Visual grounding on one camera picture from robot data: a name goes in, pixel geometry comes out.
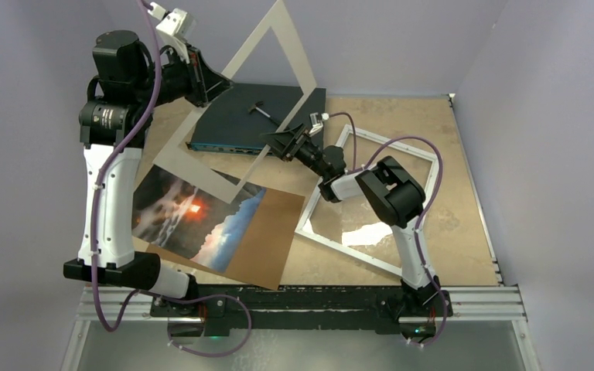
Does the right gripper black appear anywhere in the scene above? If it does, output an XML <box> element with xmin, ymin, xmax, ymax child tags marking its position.
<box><xmin>259</xmin><ymin>122</ymin><xmax>329</xmax><ymax>179</ymax></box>

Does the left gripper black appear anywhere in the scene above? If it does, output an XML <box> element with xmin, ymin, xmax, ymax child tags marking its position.
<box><xmin>132</xmin><ymin>41</ymin><xmax>234</xmax><ymax>109</ymax></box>

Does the white backing board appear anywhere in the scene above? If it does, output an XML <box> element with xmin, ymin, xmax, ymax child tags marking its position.
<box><xmin>152</xmin><ymin>1</ymin><xmax>326</xmax><ymax>203</ymax></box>

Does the white picture frame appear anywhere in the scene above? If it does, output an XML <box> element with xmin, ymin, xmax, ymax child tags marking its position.
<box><xmin>295</xmin><ymin>124</ymin><xmax>444</xmax><ymax>277</ymax></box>

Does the landscape photo print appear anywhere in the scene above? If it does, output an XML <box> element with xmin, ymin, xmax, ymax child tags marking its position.
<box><xmin>131</xmin><ymin>165</ymin><xmax>267</xmax><ymax>272</ymax></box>

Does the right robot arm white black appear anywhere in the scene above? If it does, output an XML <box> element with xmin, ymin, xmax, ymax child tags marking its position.
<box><xmin>260</xmin><ymin>124</ymin><xmax>444</xmax><ymax>315</ymax></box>

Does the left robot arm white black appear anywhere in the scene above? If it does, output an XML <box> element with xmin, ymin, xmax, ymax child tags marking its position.
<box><xmin>63</xmin><ymin>30</ymin><xmax>233</xmax><ymax>316</ymax></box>

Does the brown cardboard backing board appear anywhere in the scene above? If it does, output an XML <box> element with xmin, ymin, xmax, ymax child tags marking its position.
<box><xmin>146</xmin><ymin>188</ymin><xmax>305</xmax><ymax>289</ymax></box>

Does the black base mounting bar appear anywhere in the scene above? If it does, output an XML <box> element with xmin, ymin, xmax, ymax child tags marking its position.
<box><xmin>150</xmin><ymin>284</ymin><xmax>453</xmax><ymax>339</ymax></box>

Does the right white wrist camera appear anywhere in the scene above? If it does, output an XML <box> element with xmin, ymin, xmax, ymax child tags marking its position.
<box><xmin>308</xmin><ymin>113</ymin><xmax>329</xmax><ymax>137</ymax></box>

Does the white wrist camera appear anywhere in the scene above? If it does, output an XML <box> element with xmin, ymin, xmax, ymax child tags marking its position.
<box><xmin>148</xmin><ymin>2</ymin><xmax>196</xmax><ymax>41</ymax></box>
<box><xmin>308</xmin><ymin>113</ymin><xmax>329</xmax><ymax>137</ymax></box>

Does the small black-handled hammer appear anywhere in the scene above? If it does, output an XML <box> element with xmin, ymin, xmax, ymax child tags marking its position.
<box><xmin>247</xmin><ymin>101</ymin><xmax>282</xmax><ymax>127</ymax></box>

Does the dark network switch box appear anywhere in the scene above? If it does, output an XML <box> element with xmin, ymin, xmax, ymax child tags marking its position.
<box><xmin>186</xmin><ymin>83</ymin><xmax>303</xmax><ymax>156</ymax></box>

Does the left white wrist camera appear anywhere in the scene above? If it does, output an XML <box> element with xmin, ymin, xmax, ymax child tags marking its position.
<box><xmin>148</xmin><ymin>2</ymin><xmax>196</xmax><ymax>41</ymax></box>

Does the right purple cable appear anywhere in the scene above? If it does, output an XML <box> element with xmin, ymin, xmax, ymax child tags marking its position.
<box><xmin>323</xmin><ymin>111</ymin><xmax>449</xmax><ymax>349</ymax></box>

